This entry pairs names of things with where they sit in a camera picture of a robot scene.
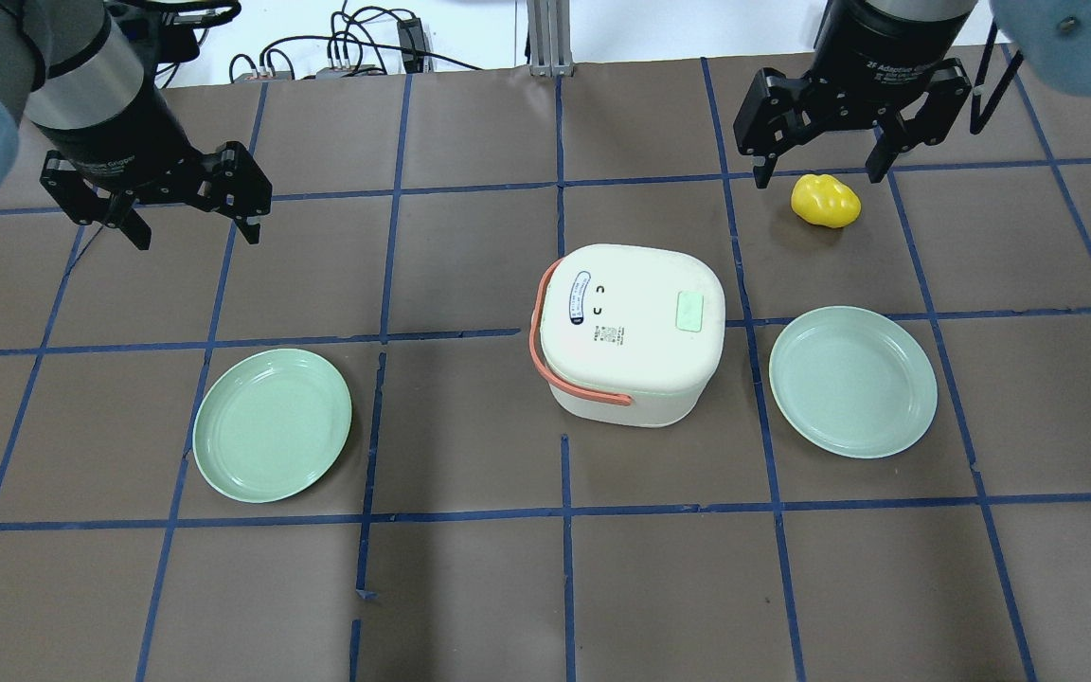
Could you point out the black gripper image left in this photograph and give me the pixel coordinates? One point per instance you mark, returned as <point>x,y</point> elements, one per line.
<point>127,135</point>

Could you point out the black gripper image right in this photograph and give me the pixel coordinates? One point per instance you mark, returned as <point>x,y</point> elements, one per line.
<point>872,52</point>

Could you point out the yellow toy pepper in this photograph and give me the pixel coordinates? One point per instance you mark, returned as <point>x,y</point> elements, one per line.
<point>822,200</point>

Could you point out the green plate left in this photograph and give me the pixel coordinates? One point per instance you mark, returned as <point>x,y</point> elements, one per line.
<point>271,425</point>

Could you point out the green plate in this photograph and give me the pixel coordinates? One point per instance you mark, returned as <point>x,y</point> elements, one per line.
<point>271,425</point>
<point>853,382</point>

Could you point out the green plate right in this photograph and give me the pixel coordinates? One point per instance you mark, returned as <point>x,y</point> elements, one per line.
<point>853,382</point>

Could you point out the aluminium frame post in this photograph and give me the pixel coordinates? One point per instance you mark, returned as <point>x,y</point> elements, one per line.
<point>549,39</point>

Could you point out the white rice cooker orange handle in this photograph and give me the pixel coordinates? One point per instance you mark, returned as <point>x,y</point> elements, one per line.
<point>626,334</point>

